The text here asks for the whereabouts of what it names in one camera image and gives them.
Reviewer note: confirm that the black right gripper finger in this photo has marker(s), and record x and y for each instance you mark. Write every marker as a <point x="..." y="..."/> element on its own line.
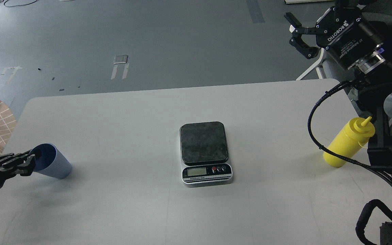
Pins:
<point x="296" y="40"/>

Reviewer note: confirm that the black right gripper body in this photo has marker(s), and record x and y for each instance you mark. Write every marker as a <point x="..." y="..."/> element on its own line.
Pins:
<point x="347" y="36"/>

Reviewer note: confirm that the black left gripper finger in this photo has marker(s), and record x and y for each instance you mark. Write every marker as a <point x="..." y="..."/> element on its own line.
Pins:
<point x="24" y="166"/>
<point x="10" y="158"/>

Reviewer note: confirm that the blue ribbed plastic cup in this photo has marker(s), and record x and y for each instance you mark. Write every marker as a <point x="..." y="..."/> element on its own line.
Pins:
<point x="50" y="161"/>

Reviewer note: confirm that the yellow squeeze bottle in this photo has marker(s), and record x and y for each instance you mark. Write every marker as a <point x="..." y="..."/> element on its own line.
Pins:
<point x="352" y="137"/>

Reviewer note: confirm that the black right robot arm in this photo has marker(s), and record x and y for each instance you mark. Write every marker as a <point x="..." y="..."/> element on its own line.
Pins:
<point x="373" y="84"/>

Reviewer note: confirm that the black digital kitchen scale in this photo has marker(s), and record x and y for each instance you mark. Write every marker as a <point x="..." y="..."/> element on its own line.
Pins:
<point x="204" y="153"/>

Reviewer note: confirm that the grey office chair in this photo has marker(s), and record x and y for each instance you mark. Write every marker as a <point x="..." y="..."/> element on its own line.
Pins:
<point x="327" y="68"/>

